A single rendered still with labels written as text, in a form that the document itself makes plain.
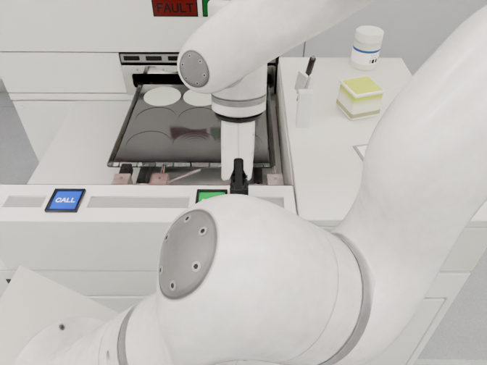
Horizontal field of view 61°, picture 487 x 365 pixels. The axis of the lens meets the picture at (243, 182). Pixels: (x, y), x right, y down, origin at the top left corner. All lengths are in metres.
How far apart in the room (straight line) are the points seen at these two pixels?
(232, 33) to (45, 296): 0.43
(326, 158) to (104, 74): 0.74
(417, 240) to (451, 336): 1.51
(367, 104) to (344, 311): 0.67
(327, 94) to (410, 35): 1.97
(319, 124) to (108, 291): 0.57
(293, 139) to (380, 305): 0.57
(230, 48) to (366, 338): 0.33
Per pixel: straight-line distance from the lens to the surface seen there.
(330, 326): 0.32
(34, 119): 1.48
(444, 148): 0.30
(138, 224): 0.73
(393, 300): 0.37
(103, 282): 0.89
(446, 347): 1.81
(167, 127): 1.04
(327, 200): 0.75
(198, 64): 0.52
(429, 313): 1.02
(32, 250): 0.86
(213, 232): 0.27
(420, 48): 3.05
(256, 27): 0.49
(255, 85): 0.60
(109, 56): 1.27
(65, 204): 0.79
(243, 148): 0.62
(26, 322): 0.63
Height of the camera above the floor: 1.48
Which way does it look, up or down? 42 degrees down
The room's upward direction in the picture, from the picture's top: straight up
